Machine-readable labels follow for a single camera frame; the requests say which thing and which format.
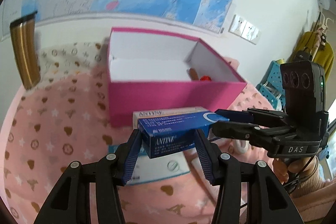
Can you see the pink sweater right forearm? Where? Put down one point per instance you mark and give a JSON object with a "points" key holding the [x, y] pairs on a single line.
{"points": [[314, 197]]}

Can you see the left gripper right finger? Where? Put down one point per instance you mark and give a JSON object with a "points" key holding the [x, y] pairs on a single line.
{"points": [[267, 200]]}

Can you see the black right camera module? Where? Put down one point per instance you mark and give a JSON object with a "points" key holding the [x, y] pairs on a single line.
{"points": [[304, 86]]}

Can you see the gold steel travel tumbler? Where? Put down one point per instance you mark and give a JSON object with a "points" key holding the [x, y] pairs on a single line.
{"points": [[22, 32]]}

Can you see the person's right hand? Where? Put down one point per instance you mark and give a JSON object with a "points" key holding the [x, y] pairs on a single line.
{"points": [[281, 170]]}

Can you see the pink patterned tablecloth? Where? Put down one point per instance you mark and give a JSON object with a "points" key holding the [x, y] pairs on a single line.
{"points": [[66, 118]]}

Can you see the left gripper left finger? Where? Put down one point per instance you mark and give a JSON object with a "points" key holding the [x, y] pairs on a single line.
{"points": [[70, 199]]}

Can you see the blue Antine medicine box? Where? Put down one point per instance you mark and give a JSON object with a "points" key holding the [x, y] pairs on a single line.
{"points": [[162, 136]]}

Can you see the yellow hanging garment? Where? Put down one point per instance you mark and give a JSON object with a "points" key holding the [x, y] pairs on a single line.
{"points": [[321, 50]]}

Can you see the white clothes rack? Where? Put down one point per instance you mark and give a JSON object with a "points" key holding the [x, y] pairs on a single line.
{"points": [[325, 22]]}

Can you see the black handbag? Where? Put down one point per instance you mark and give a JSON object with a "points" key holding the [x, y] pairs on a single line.
{"points": [[303, 55]]}

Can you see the pale pink printed tube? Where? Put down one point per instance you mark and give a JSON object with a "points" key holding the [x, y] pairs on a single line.
{"points": [[196, 169]]}

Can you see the pink cardboard box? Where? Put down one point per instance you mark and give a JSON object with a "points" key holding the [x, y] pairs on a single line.
{"points": [[147, 70]]}

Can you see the white wall socket panel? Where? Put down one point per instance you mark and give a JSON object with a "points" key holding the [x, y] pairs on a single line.
{"points": [[244, 29]]}

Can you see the blue perforated plastic baskets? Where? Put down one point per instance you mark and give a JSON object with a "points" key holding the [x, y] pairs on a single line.
{"points": [[271, 85]]}

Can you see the white teal medicine box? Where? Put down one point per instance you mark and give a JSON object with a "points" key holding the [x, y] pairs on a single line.
{"points": [[148, 170]]}

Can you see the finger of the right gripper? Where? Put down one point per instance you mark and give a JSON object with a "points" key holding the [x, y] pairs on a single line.
{"points": [[241, 132], [249, 113]]}

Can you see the peach cosmetic tube white cap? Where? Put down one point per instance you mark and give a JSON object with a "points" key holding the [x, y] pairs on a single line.
{"points": [[232, 146]]}

